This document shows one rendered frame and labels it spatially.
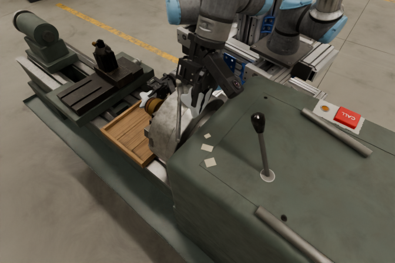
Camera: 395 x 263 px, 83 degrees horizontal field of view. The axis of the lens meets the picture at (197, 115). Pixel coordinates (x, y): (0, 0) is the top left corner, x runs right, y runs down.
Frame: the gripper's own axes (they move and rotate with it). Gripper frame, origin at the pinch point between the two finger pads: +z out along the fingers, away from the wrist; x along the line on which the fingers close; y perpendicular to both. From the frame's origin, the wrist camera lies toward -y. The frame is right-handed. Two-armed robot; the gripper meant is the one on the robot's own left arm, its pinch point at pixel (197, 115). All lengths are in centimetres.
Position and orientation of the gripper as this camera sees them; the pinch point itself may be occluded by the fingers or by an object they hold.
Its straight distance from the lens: 60.4
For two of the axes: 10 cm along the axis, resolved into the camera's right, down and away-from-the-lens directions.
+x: -5.8, 3.1, -7.5
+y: -7.8, -4.8, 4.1
